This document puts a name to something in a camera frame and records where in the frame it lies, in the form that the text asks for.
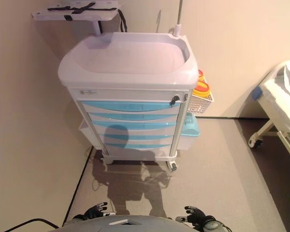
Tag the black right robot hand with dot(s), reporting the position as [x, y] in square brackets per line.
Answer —
[197, 217]

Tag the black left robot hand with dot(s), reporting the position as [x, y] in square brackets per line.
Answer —
[94, 212]

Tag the blue front cart drawer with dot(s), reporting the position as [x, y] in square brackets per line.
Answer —
[147, 125]
[157, 146]
[154, 137]
[130, 106]
[133, 117]

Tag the grey robot torso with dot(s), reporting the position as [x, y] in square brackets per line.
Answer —
[125, 226]

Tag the grey cart caster wheel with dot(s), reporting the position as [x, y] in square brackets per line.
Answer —
[172, 166]

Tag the white translucent side bin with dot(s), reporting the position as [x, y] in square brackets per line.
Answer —
[85, 133]

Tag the waste bin with blue lid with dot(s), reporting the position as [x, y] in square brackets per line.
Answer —
[189, 128]

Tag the black bed caster wheel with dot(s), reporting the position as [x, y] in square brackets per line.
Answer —
[256, 144]

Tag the white perforated side basket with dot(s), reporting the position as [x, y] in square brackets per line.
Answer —
[198, 106]

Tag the black key in lock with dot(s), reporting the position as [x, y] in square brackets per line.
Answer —
[175, 99]

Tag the yellow sharps container red lid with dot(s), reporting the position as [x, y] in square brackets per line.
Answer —
[201, 75]
[201, 90]

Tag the blue tag on bed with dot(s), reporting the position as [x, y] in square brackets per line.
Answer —
[257, 93]

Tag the white hospital bed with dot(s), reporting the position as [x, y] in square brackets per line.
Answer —
[280, 101]

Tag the white medical cart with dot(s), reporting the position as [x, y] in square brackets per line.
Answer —
[125, 53]

